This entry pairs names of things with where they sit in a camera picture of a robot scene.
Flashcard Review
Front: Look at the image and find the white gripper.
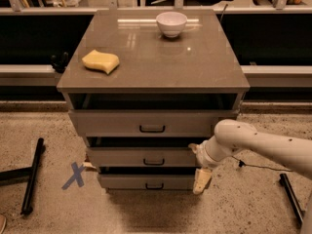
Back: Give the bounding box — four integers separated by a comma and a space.
188, 139, 224, 195

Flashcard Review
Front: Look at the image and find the blue tape cross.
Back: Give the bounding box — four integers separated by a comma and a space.
61, 162, 85, 190

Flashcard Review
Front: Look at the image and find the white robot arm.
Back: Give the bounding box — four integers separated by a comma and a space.
189, 119, 312, 234

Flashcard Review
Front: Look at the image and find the grey bottom drawer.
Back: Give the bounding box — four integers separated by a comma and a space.
97, 175, 194, 190

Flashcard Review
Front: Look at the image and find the yellow sponge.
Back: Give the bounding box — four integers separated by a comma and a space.
82, 50, 120, 74

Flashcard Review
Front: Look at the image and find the black stand leg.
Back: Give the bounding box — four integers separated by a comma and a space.
280, 174, 304, 227
0, 137, 45, 215

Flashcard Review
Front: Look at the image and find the grey top drawer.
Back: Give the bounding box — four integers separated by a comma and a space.
69, 109, 238, 137

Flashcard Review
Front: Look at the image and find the black stand leg right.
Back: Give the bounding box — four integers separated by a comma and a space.
280, 174, 304, 227

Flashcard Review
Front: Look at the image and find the grey drawer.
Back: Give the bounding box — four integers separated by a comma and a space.
97, 175, 194, 190
86, 147, 198, 168
69, 109, 238, 137

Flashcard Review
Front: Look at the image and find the black cable on floor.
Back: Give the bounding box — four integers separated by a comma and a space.
231, 155, 295, 173

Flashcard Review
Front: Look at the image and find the black clamp on rail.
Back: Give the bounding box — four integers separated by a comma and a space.
51, 52, 69, 73

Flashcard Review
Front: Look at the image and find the white bowl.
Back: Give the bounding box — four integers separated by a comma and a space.
156, 12, 187, 38

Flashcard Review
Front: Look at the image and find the black stand leg left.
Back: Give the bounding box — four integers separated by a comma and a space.
0, 137, 45, 215

